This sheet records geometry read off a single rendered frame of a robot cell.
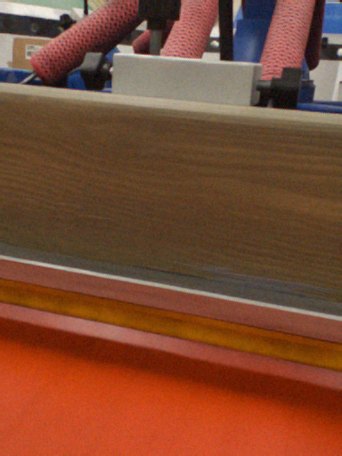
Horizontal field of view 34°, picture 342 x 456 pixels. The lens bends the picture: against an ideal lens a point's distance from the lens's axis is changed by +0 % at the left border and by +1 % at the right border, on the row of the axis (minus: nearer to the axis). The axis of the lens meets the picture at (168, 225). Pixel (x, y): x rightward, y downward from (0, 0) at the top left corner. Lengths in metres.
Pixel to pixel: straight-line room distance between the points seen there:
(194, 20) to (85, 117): 0.54
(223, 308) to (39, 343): 0.09
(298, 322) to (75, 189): 0.10
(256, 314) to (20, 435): 0.09
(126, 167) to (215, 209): 0.04
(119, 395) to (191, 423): 0.03
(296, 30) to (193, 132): 0.53
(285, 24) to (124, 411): 0.59
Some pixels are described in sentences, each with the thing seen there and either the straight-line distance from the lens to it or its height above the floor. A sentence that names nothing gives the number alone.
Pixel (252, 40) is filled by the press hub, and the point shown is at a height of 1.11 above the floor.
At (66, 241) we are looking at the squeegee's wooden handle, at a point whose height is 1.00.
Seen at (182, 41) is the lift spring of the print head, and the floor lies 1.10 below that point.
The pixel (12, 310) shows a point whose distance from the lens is 0.28.
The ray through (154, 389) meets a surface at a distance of 0.22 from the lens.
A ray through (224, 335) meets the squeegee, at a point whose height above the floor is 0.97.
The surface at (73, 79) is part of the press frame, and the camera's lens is 0.89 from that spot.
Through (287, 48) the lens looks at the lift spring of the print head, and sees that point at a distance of 0.69.
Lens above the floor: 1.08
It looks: 17 degrees down
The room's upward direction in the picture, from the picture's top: 4 degrees clockwise
